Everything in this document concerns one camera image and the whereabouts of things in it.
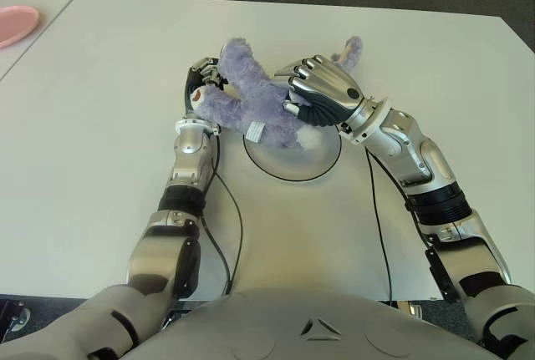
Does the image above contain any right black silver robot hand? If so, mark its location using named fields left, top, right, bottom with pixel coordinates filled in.
left=273, top=53, right=375, bottom=128

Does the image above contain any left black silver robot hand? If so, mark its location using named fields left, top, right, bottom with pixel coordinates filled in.
left=183, top=54, right=231, bottom=121

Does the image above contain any purple plush bunny doll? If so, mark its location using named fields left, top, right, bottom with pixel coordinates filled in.
left=190, top=36, right=364, bottom=151

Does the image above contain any white plate with black rim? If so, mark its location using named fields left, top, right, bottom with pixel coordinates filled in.
left=242, top=124, right=343, bottom=183

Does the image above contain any pink plate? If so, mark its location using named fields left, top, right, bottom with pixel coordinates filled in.
left=0, top=4, right=41, bottom=49

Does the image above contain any grey robot torso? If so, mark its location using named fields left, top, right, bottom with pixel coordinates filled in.
left=0, top=286, right=535, bottom=360

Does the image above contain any black metal caster foot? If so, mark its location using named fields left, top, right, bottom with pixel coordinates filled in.
left=0, top=299, right=33, bottom=334

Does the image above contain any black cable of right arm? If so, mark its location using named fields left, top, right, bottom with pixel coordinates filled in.
left=365, top=149, right=394, bottom=302

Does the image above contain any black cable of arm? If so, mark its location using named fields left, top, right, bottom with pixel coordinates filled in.
left=200, top=138, right=245, bottom=297
left=365, top=149, right=394, bottom=302

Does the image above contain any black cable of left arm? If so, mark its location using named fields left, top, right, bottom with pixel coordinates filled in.
left=200, top=138, right=245, bottom=297

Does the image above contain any metal table bracket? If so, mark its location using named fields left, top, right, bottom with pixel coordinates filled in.
left=395, top=299, right=423, bottom=317

